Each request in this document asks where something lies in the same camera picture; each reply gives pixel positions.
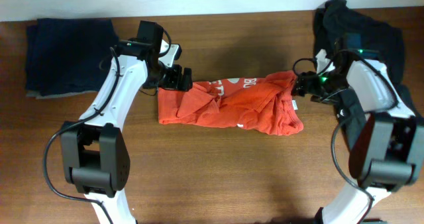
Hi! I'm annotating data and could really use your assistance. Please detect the orange red printed t-shirt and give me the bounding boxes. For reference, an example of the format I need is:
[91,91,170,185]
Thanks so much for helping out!
[158,71,303,136]

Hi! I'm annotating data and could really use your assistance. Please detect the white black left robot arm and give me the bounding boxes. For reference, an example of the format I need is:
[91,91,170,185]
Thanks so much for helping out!
[58,40,192,223]

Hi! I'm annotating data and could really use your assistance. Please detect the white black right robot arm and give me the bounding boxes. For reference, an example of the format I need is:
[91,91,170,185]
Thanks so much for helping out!
[292,49,423,223]

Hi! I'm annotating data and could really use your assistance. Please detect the crumpled black printed garment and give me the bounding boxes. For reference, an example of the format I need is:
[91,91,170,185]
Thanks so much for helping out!
[313,0,423,122]

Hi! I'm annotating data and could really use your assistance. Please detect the folded navy blue garment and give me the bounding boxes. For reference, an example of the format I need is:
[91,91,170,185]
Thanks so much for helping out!
[25,19,119,77]

